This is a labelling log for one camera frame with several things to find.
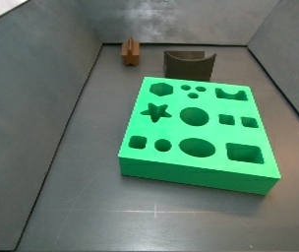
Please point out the green shape sorter block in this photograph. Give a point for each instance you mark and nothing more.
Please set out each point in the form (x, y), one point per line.
(196, 133)

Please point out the brown star prism object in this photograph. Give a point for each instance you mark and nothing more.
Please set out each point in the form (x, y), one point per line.
(130, 52)

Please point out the black curved fixture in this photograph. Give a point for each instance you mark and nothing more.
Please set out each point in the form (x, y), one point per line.
(189, 65)

